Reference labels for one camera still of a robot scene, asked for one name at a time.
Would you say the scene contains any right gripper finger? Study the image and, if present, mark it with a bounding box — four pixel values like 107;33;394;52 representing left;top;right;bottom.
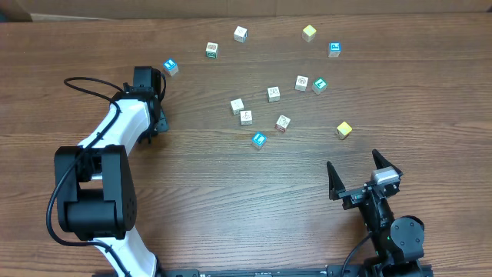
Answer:
371;149;403;177
327;161;346;200

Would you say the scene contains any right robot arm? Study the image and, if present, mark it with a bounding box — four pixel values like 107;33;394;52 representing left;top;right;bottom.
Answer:
326;149;433;277

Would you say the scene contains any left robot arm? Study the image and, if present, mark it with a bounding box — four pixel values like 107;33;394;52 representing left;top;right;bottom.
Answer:
45;66;168;276

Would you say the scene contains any yellow top block lower right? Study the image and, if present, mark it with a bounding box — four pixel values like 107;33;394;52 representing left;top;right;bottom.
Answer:
336;122;353;140

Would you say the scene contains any yellow block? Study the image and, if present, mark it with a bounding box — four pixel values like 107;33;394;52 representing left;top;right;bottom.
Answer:
336;122;353;140
302;25;317;42

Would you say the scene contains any blue top block far left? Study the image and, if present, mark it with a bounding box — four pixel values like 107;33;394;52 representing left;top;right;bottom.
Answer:
163;58;179;76

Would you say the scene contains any plain white block centre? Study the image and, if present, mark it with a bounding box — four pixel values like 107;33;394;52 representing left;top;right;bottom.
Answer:
230;98;244;115

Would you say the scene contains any red edged picture block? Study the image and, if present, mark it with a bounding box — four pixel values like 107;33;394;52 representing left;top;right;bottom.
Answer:
275;115;291;132

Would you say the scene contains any white X letter block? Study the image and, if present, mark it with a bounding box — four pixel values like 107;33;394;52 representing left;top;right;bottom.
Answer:
240;110;253;125

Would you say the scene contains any blue L block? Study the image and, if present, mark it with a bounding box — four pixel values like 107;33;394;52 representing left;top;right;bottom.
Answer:
251;132;268;149

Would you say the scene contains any green letter block upper left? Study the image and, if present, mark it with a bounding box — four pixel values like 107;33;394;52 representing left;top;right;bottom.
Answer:
205;42;218;58

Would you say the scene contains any green seven block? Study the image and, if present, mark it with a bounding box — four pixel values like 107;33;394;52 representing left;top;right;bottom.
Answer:
312;77;327;95

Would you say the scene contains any white picture block right centre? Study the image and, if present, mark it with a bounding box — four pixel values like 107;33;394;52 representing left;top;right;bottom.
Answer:
294;75;308;92

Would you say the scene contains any white picture block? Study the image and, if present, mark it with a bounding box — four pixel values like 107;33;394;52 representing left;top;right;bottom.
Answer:
267;86;281;102
294;75;308;92

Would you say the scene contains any white block top centre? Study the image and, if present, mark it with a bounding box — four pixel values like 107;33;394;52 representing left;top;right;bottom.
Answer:
234;26;248;43

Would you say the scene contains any blue top block upper right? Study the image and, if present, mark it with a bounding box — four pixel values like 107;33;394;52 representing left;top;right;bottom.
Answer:
327;42;341;58

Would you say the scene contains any yellow top block upper right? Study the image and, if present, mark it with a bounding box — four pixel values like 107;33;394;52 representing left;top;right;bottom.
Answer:
302;25;317;42

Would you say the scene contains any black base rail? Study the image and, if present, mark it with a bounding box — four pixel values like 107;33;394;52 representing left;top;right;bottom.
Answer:
91;264;435;277

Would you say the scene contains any cardboard back wall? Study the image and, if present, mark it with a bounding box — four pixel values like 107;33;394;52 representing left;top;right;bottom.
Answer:
1;0;491;21

